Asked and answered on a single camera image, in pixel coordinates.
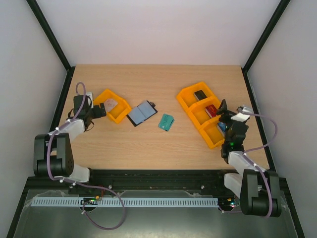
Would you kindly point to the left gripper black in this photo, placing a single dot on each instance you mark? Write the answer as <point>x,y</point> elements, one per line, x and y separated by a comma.
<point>98,113</point>

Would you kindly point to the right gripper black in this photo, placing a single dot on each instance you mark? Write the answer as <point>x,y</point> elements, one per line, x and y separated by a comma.
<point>226,117</point>

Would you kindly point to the teal credit card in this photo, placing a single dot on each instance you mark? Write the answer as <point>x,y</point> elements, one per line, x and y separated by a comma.
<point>164,122</point>
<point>170,124</point>

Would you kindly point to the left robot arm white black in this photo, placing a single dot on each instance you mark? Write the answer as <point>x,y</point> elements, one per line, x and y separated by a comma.
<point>53,155</point>

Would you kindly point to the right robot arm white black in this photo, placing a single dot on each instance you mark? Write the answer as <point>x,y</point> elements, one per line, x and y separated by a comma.
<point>257,189</point>

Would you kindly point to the red card in bin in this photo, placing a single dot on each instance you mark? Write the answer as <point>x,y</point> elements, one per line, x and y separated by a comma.
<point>211,111</point>

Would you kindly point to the blue card in bin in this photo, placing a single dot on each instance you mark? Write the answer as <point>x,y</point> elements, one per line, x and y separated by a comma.
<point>221,127</point>

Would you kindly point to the small yellow bin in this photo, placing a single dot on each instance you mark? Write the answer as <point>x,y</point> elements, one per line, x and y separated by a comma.
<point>116,107</point>

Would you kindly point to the yellow three-compartment bin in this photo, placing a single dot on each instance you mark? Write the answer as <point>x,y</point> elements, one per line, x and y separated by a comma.
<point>195,110</point>

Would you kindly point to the black item in bin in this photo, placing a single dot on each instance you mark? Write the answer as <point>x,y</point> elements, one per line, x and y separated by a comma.
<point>200,95</point>

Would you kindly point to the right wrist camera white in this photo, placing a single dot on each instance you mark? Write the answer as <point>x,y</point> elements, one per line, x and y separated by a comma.
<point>243,114</point>

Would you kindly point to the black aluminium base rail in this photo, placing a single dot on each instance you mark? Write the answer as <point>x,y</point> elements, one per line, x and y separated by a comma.
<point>204,182</point>

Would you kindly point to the white slotted cable duct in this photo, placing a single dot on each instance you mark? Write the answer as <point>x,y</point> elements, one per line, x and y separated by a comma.
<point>126,202</point>

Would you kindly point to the right black frame post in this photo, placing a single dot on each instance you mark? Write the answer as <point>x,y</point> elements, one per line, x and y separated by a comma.
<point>281,7</point>

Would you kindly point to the black frame post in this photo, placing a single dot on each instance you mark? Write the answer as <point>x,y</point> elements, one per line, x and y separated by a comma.
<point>36,10</point>
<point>281,7</point>

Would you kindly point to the left black frame post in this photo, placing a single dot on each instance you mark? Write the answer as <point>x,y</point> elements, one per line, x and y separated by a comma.
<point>36,10</point>

